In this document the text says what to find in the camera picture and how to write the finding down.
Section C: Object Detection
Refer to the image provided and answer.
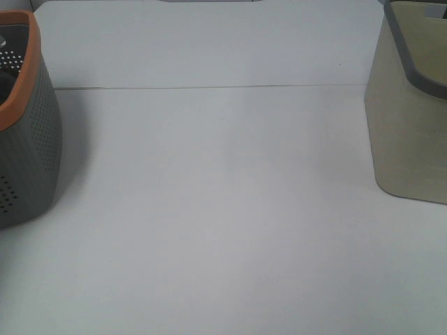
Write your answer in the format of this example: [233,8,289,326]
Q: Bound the grey perforated basket orange rim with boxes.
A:
[1,10,62,229]

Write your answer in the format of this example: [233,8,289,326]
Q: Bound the beige basket with grey rim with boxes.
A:
[365,1,446,204]

